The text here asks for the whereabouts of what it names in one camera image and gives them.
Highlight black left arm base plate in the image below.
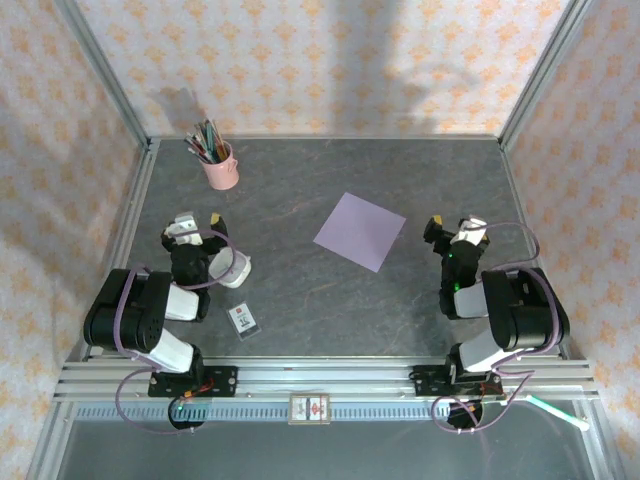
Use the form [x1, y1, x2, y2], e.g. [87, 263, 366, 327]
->
[148, 365, 239, 399]

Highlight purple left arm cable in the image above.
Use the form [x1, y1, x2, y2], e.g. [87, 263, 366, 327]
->
[114, 227, 239, 434]

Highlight grey slotted cable duct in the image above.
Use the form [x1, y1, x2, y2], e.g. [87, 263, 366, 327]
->
[74, 403, 451, 422]

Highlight teal pen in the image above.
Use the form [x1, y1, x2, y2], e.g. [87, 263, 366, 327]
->
[208, 118, 224, 164]

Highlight red pen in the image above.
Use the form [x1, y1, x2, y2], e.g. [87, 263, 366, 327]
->
[185, 134, 210, 162]

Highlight small box with red label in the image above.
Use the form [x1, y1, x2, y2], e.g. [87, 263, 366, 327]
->
[289, 393, 333, 427]

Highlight green and white swab stick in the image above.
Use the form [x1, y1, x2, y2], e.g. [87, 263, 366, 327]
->
[527, 393, 592, 432]

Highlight badge card in clear holder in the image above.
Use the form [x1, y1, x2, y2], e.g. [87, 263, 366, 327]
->
[227, 302, 263, 343]

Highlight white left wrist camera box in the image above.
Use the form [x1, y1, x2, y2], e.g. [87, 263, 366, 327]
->
[167, 212, 201, 247]

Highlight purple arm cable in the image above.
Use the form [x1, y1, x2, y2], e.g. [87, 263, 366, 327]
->
[114, 227, 239, 434]
[432, 222, 559, 434]

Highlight purple paper sheet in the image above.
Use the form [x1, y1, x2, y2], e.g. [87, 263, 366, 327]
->
[312, 192, 407, 274]

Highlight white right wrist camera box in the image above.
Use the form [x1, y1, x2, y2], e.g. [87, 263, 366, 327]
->
[451, 214, 489, 246]

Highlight aluminium table edge rail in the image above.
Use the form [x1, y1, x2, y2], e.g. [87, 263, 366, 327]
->
[149, 133, 502, 143]
[499, 139, 569, 361]
[82, 139, 162, 361]

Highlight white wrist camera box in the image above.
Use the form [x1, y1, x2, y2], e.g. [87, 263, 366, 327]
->
[451, 214, 489, 246]
[167, 212, 201, 247]

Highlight red and black power wires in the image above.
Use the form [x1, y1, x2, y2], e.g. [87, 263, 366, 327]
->
[467, 382, 502, 404]
[180, 380, 216, 402]

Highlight aluminium frame post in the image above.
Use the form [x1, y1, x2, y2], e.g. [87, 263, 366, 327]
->
[498, 0, 599, 150]
[53, 0, 152, 150]

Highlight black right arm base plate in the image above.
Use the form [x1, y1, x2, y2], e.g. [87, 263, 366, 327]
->
[410, 363, 504, 399]

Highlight pink pen cup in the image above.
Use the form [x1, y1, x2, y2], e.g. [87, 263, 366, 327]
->
[201, 139, 240, 191]

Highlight wide aluminium base rail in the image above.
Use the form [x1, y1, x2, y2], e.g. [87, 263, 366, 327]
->
[53, 357, 599, 402]

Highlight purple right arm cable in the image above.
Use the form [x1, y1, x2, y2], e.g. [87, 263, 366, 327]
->
[432, 222, 559, 434]

